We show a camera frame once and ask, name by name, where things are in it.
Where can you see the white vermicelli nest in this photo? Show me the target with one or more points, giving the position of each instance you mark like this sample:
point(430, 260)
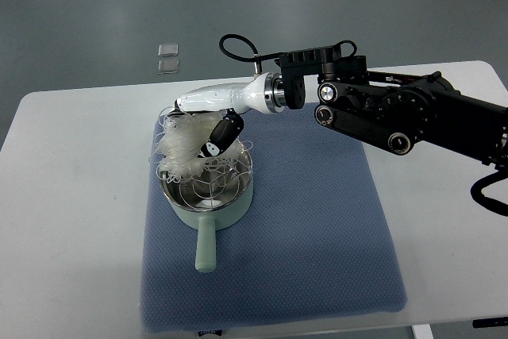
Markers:
point(181, 139)

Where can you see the upper clear floor tile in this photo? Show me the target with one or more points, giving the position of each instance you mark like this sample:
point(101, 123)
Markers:
point(168, 49)

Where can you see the mint green steel pot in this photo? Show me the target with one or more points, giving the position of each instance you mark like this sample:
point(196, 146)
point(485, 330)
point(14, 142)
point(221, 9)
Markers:
point(208, 222)

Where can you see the blue label under mat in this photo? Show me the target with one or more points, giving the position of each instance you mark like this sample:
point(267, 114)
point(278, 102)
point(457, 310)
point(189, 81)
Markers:
point(217, 332)

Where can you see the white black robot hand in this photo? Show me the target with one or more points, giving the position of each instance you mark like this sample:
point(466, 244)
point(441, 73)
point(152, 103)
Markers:
point(264, 94)

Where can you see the wire steaming rack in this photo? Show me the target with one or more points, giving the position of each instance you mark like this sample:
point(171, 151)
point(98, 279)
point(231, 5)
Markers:
point(218, 185)

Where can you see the blue textured mat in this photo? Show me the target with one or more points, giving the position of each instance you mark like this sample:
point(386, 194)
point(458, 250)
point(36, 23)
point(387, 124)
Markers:
point(314, 243)

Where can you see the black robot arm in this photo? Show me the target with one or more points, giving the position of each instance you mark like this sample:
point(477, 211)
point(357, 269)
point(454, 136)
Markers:
point(395, 111)

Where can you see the clear floor tile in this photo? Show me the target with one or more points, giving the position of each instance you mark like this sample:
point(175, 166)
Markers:
point(168, 66)
point(168, 49)

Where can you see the lower clear floor tile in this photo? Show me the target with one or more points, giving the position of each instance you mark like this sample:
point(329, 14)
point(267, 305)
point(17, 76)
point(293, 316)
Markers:
point(168, 66)

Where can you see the black object at table edge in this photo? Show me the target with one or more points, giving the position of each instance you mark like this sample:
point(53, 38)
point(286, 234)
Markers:
point(490, 323)

